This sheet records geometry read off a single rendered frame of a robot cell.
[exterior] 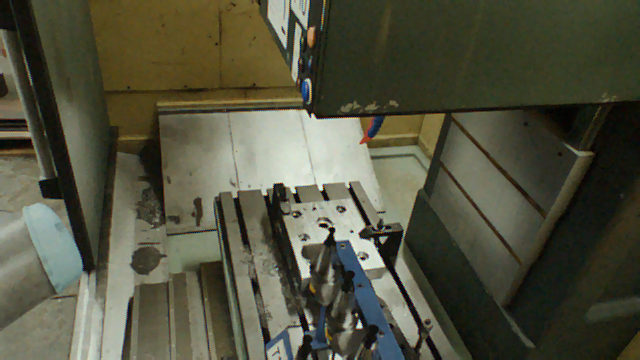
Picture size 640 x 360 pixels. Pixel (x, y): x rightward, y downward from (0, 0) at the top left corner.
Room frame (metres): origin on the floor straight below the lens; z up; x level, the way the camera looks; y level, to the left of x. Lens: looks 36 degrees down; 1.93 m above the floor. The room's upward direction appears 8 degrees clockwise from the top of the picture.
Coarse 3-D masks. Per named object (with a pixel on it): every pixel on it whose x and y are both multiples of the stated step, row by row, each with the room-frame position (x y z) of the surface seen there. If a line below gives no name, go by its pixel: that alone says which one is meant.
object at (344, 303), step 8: (336, 296) 0.57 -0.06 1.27; (344, 296) 0.55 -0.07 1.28; (352, 296) 0.56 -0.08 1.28; (336, 304) 0.56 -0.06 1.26; (344, 304) 0.55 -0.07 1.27; (352, 304) 0.56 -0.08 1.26; (336, 312) 0.55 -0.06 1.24; (344, 312) 0.55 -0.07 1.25; (352, 312) 0.56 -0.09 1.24; (336, 320) 0.55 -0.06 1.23; (344, 320) 0.55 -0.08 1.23; (352, 320) 0.55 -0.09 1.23
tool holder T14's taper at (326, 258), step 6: (324, 240) 0.68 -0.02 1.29; (324, 246) 0.66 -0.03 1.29; (330, 246) 0.66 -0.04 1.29; (324, 252) 0.66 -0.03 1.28; (330, 252) 0.66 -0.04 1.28; (318, 258) 0.66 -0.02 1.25; (324, 258) 0.66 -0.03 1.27; (330, 258) 0.66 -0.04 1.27; (318, 264) 0.66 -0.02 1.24; (324, 264) 0.65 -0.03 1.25; (330, 264) 0.65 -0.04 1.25; (318, 270) 0.65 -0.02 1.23; (324, 270) 0.65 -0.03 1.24; (330, 270) 0.65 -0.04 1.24
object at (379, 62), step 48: (336, 0) 0.61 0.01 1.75; (384, 0) 0.64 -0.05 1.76; (432, 0) 0.66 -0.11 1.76; (480, 0) 0.68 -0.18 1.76; (528, 0) 0.71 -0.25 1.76; (576, 0) 0.74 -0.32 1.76; (624, 0) 0.77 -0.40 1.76; (288, 48) 0.77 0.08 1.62; (336, 48) 0.62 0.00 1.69; (384, 48) 0.64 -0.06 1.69; (432, 48) 0.67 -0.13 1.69; (480, 48) 0.69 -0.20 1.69; (528, 48) 0.72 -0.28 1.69; (576, 48) 0.75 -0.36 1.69; (624, 48) 0.78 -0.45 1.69; (336, 96) 0.62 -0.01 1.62; (384, 96) 0.64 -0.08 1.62; (432, 96) 0.67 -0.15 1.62; (480, 96) 0.70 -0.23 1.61; (528, 96) 0.73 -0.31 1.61; (576, 96) 0.77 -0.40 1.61; (624, 96) 0.80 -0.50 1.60
